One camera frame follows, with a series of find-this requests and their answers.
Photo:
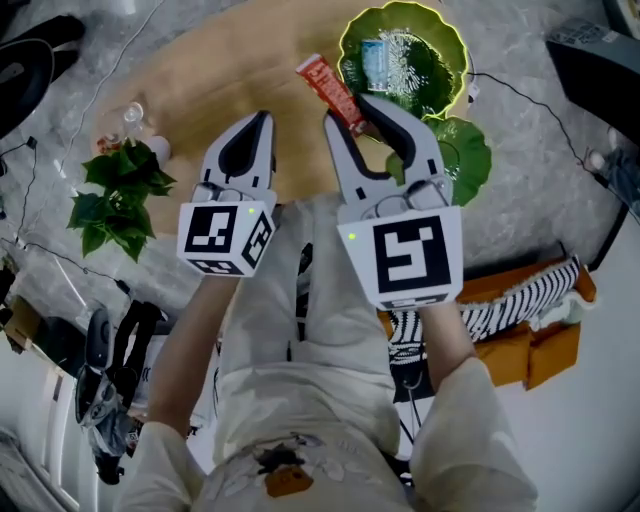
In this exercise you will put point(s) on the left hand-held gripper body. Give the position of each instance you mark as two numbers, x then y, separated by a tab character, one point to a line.
210	232

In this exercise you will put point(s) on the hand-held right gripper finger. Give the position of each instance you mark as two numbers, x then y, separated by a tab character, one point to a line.
425	145
345	160

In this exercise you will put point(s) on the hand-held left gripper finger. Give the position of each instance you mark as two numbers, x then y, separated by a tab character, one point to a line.
269	150
217	152

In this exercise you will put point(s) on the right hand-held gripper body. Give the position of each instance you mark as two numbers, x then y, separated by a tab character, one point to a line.
405	255

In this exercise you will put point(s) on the long red packet item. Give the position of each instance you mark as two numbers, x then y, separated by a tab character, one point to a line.
330	87

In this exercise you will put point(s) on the small clear glass item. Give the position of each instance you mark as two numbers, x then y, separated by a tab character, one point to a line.
134	116

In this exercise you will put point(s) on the small light blue packet item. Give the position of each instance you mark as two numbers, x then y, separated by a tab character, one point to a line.
375	65

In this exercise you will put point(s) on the large green leaf-shaped container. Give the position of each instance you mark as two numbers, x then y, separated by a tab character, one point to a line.
430	50

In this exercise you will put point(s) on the small red label item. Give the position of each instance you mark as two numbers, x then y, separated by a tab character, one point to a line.
108	144

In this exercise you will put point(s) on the person's left forearm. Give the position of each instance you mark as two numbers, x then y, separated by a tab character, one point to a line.
190	340

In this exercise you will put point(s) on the person's right forearm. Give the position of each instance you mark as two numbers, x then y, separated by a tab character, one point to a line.
447	345

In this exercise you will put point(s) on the small green leaf-shaped dish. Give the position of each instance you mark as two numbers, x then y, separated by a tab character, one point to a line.
465	160

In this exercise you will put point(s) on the white cup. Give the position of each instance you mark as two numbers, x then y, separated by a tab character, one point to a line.
160	148

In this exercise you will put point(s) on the round wooden table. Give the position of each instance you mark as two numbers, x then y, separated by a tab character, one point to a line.
220	75

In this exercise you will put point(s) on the green leafy plant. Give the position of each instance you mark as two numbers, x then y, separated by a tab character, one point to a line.
120	200

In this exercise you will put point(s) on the zebra striped cloth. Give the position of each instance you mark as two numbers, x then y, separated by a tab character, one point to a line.
515	300

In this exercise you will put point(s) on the person's white trousers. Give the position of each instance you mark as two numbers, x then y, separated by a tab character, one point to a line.
300	380

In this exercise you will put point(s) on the black and grey bag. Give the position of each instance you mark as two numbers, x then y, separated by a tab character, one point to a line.
117	380

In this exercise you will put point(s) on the dark grey box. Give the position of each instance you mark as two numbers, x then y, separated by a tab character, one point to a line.
600	65

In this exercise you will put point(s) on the person's white shirt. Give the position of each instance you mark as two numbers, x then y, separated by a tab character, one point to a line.
470	450

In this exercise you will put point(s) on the brown cardboard box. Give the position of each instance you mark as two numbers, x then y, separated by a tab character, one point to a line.
22	322

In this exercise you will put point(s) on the black office chair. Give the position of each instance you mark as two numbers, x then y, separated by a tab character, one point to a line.
25	70

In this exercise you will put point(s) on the orange tag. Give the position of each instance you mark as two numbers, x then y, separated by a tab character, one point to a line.
288	481

